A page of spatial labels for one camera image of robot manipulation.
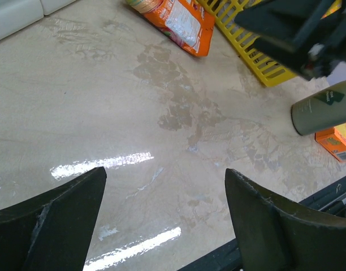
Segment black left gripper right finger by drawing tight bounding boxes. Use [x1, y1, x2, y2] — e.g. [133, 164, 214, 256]
[224, 168, 346, 271]

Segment clear pump soap bottle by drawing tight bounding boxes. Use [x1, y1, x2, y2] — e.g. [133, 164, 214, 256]
[291, 81, 346, 136]

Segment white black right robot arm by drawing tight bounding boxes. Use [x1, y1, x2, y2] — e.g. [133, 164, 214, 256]
[234, 0, 346, 81]

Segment orange candy bag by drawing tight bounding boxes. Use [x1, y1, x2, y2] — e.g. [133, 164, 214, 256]
[127, 0, 215, 57]

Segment cream black tiered shelf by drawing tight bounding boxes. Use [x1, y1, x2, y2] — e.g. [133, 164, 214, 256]
[0, 0, 75, 40]

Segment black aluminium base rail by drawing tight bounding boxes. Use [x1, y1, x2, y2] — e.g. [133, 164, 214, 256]
[177, 169, 346, 271]

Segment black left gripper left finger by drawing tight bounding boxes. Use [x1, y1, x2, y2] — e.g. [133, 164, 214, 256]
[0, 167, 107, 270]

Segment orange sponge box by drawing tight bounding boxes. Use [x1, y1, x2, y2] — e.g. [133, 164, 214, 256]
[315, 123, 346, 163]

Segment yellow plastic shopping basket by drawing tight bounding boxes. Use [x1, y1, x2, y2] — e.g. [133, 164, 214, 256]
[200, 1, 342, 86]

